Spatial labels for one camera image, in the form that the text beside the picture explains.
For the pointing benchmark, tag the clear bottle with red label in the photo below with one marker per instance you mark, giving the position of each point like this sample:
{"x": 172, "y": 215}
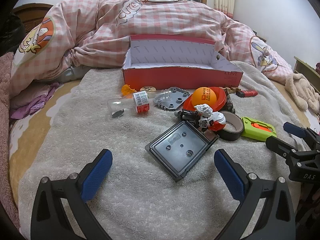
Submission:
{"x": 120, "y": 103}

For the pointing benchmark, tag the white and red robot toy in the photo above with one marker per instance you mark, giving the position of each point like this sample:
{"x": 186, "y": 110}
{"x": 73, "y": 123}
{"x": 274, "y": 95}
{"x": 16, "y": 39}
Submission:
{"x": 207, "y": 117}

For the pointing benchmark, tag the orange translucent toy piece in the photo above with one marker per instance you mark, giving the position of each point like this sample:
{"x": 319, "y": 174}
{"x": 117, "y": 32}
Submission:
{"x": 127, "y": 89}

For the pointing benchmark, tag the grey pillow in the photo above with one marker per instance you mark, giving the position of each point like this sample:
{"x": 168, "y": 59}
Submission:
{"x": 72, "y": 73}

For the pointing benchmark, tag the green utility knife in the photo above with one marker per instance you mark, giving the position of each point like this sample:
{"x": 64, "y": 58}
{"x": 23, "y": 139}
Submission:
{"x": 250, "y": 127}

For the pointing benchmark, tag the dark grey plastic tray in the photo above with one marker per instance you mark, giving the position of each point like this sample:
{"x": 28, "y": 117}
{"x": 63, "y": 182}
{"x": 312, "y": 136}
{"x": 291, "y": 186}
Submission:
{"x": 175, "y": 150}

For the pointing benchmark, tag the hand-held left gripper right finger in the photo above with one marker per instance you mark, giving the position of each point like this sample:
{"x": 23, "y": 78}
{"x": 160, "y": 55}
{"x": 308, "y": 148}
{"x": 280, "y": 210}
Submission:
{"x": 230, "y": 177}

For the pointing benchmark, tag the wooden block puzzle piece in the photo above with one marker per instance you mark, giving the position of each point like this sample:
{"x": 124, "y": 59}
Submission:
{"x": 232, "y": 90}

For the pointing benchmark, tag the pink fuzzy blanket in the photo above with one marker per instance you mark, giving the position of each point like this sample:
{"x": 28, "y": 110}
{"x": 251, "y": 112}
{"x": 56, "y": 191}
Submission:
{"x": 5, "y": 85}

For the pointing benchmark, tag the beige terry towel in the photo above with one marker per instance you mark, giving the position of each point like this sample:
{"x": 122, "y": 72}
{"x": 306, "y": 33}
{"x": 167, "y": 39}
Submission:
{"x": 100, "y": 130}

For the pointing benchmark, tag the red lighter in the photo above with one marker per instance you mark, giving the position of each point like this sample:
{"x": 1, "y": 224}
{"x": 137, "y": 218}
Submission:
{"x": 247, "y": 93}

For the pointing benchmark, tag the camouflage pouch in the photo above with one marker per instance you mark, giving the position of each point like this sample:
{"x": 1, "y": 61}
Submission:
{"x": 230, "y": 105}

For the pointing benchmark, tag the pink checked duvet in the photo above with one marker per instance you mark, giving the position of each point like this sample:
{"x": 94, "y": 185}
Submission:
{"x": 175, "y": 17}

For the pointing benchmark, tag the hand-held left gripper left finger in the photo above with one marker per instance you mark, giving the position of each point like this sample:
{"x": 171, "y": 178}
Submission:
{"x": 96, "y": 175}

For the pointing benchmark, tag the black tape roll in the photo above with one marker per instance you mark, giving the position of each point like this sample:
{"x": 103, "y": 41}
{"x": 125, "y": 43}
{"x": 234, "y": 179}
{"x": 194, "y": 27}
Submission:
{"x": 230, "y": 135}

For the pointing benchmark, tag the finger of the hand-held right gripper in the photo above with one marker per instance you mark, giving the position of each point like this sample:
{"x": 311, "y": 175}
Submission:
{"x": 295, "y": 128}
{"x": 277, "y": 145}

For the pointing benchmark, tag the beige plush toy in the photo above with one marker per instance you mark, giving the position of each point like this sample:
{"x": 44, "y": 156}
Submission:
{"x": 300, "y": 87}

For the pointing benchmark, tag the red plastic funnel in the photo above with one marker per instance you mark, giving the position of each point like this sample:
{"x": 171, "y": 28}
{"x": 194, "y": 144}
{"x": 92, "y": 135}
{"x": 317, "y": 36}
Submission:
{"x": 221, "y": 98}

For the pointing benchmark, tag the orange ball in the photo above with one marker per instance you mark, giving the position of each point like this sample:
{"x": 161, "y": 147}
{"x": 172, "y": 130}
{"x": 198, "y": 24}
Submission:
{"x": 202, "y": 96}

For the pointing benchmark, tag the red cardboard box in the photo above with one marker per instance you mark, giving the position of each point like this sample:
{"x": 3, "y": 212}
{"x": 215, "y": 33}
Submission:
{"x": 175, "y": 77}

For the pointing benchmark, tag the bedside table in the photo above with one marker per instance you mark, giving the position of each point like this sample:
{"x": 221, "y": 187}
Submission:
{"x": 307, "y": 66}

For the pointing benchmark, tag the wooden headboard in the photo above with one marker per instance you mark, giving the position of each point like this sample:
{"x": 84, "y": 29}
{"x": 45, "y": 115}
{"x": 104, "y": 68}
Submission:
{"x": 30, "y": 12}

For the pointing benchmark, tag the black cloth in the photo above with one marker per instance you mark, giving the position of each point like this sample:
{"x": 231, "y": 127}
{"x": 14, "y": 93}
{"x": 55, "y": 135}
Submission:
{"x": 10, "y": 35}

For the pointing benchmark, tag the round wooden chess piece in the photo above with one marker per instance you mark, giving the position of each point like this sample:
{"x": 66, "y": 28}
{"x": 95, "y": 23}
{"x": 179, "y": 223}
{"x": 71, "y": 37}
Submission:
{"x": 148, "y": 88}

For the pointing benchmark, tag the yellow printed bed sheet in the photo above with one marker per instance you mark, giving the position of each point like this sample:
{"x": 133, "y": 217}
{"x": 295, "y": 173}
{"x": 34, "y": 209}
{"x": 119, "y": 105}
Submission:
{"x": 22, "y": 155}

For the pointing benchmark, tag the purple cloth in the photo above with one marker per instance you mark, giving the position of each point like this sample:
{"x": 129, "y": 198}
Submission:
{"x": 37, "y": 105}

